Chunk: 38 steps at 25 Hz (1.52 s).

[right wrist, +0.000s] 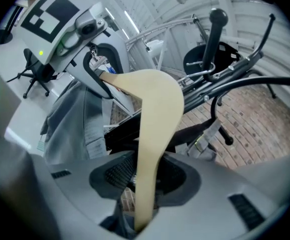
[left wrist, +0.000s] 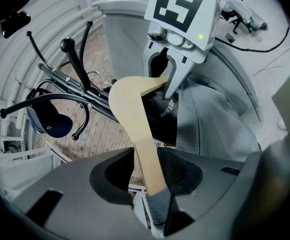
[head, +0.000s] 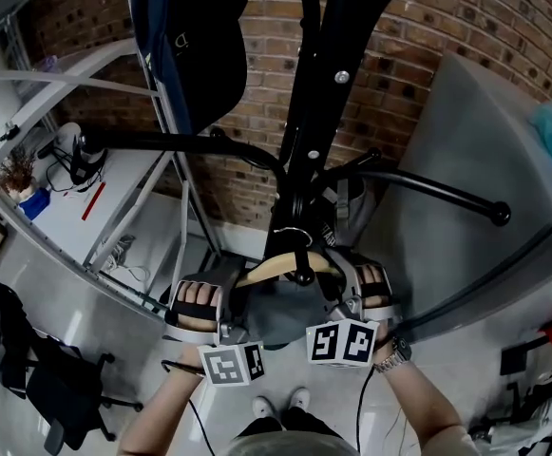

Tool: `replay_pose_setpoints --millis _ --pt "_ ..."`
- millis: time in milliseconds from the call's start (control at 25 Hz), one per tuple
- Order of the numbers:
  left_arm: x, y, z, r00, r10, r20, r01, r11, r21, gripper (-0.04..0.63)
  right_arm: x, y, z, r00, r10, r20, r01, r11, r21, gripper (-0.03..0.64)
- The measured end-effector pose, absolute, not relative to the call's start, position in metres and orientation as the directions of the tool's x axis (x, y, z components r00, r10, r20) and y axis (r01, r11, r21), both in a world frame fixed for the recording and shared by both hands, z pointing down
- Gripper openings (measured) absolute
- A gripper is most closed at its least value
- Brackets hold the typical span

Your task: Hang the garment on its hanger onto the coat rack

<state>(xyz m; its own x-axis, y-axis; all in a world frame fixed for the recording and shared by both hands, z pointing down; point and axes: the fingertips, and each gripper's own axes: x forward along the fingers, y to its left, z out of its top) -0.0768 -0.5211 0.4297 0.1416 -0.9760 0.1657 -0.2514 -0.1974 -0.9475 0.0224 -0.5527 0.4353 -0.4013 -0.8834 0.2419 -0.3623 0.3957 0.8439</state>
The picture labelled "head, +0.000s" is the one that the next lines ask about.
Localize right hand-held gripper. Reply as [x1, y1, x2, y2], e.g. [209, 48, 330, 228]
[306, 249, 403, 368]

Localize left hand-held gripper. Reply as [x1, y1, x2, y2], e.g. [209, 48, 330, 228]
[162, 256, 266, 388]

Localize dark grey garment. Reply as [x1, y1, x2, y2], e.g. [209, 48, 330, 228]
[239, 280, 338, 351]

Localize wooden clothes hanger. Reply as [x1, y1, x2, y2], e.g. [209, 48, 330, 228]
[235, 225, 341, 289]

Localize black coat rack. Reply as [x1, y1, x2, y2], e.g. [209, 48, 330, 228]
[80, 0, 512, 287]

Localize person's left forearm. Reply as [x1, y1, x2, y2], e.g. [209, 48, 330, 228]
[118, 347, 208, 456]

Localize person's right forearm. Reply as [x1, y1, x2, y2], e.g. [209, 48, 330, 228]
[373, 328, 469, 456]

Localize person's right hand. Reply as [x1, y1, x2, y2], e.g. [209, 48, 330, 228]
[354, 263, 391, 310]

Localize person's left hand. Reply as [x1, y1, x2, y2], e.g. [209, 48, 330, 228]
[176, 280, 224, 332]

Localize white shoe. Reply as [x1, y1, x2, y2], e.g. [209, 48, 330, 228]
[288, 387, 312, 410]
[252, 395, 276, 420]

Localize silver wristwatch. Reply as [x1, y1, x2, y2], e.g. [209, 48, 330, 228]
[372, 335, 412, 375]

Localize person's black trousers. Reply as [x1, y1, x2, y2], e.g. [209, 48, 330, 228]
[235, 406, 348, 441]

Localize grey bag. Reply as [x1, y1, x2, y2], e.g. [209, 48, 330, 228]
[320, 178, 381, 251]

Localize white metal shelving unit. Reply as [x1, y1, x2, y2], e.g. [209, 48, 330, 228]
[0, 11, 219, 322]

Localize wooden table with black legs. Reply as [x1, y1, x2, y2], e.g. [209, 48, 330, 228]
[501, 325, 552, 389]

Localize red pen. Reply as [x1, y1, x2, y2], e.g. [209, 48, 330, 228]
[81, 181, 107, 221]

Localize grey refrigerator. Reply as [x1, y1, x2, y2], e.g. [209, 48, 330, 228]
[355, 49, 552, 332]

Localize blue cloth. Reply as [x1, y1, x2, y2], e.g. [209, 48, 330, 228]
[18, 186, 51, 220]

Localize dried brown flowers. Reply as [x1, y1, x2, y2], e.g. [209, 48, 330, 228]
[0, 144, 37, 199]

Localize dark blue cap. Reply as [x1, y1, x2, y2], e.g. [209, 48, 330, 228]
[125, 0, 249, 135]

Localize purple cloth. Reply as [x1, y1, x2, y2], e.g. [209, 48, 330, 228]
[32, 54, 59, 73]

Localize black wrist strap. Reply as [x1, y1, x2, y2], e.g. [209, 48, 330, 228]
[161, 358, 206, 378]

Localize black cable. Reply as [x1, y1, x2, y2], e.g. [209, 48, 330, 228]
[354, 366, 376, 456]

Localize white coiled cable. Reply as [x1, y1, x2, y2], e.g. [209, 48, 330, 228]
[102, 235, 151, 282]

